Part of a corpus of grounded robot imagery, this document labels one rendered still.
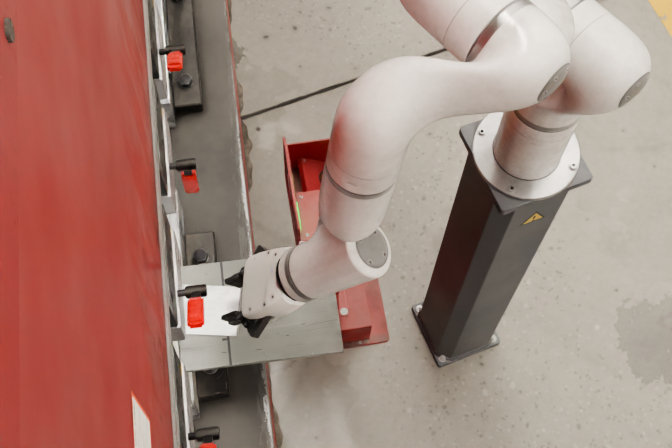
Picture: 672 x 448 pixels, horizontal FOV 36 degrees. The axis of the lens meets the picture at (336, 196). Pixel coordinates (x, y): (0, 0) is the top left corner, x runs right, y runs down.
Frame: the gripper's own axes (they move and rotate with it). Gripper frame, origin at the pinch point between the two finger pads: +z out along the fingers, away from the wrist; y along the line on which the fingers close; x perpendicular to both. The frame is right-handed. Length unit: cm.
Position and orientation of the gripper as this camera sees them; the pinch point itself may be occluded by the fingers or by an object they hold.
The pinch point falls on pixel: (236, 299)
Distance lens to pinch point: 164.5
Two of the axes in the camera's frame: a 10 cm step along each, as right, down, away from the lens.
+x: 7.5, 3.1, 5.8
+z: -6.6, 3.0, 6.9
